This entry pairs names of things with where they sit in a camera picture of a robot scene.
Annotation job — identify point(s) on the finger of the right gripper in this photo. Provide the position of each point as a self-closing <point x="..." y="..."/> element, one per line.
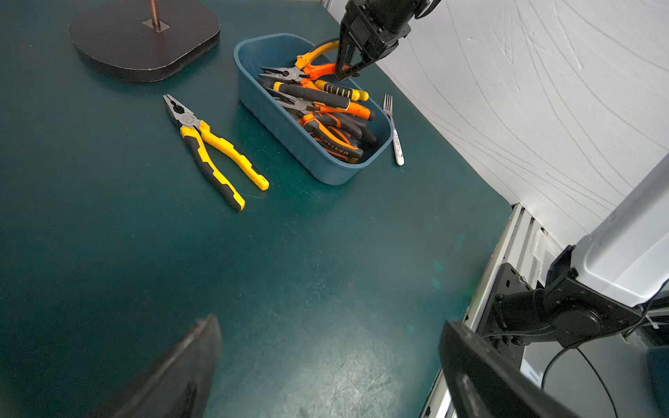
<point x="343" y="59"/>
<point x="355" y="61"/>

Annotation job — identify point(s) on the black yellow striped pliers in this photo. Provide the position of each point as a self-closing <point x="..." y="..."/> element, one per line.
<point x="352" y="94"/>

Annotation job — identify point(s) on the blue storage box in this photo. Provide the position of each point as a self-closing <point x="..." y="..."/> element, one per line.
<point x="280" y="113"/>

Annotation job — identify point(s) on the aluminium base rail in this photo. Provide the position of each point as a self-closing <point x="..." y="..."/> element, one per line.
<point x="515" y="266"/>

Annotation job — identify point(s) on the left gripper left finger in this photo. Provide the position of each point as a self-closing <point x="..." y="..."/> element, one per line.
<point x="176" y="384"/>

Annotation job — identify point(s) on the orange long nose pliers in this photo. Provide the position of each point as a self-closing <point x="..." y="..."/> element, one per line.
<point x="294" y="75"/>

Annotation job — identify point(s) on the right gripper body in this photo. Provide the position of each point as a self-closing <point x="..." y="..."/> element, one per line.
<point x="374" y="28"/>

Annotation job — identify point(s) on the black metal glass stand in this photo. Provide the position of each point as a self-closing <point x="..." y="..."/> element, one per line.
<point x="144" y="41"/>

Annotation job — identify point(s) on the orange striped black pliers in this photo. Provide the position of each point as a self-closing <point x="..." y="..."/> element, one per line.
<point x="339" y="138"/>

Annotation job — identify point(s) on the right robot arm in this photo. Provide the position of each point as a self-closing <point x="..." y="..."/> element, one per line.
<point x="601" y="286"/>

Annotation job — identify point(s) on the silver fork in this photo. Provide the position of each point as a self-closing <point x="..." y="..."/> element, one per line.
<point x="396" y="143"/>

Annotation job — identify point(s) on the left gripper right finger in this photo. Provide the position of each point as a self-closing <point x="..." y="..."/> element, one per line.
<point x="483" y="384"/>

